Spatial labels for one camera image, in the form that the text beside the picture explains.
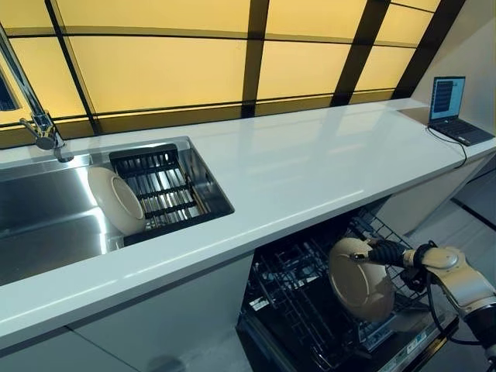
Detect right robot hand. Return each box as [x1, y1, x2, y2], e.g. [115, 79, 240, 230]
[350, 238, 418, 268]

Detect cream ceramic plate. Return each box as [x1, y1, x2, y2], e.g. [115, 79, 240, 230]
[87, 166, 147, 236]
[327, 236, 397, 324]

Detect open built-in dishwasher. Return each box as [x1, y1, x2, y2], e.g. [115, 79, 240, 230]
[235, 196, 463, 372]

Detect white cabinet side panel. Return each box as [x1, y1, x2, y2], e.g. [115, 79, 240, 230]
[377, 153, 496, 236]

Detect open black laptop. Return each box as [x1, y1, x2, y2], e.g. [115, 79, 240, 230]
[426, 75, 496, 147]

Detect black dish drying rack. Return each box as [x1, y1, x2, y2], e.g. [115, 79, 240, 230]
[108, 143, 213, 247]

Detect stainless steel sink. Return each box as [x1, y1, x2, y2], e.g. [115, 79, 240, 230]
[0, 135, 236, 288]

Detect chrome kitchen faucet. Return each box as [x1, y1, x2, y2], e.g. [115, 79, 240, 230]
[0, 22, 75, 164]

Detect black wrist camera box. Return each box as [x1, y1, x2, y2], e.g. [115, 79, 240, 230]
[400, 266, 428, 292]

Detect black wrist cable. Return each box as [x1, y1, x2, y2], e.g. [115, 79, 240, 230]
[425, 239, 484, 346]

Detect wire dishwasher rack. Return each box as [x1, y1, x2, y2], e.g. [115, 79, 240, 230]
[250, 215, 432, 370]

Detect thin black laptop cable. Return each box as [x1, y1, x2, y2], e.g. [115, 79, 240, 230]
[425, 126, 469, 171]

